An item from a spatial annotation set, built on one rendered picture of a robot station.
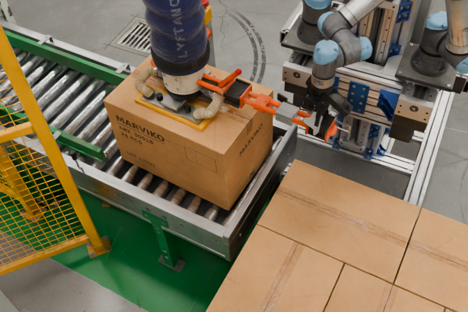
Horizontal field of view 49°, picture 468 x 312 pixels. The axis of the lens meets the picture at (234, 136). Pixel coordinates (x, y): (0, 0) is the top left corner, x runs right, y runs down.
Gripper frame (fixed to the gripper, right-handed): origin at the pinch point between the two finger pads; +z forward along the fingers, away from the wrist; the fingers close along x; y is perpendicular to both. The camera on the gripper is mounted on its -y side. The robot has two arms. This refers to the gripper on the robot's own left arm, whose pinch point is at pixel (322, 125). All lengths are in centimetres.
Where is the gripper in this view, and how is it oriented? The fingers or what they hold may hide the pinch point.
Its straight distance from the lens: 189.2
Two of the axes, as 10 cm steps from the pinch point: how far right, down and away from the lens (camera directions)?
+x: -5.2, 6.6, -5.5
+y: -8.6, -3.7, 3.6
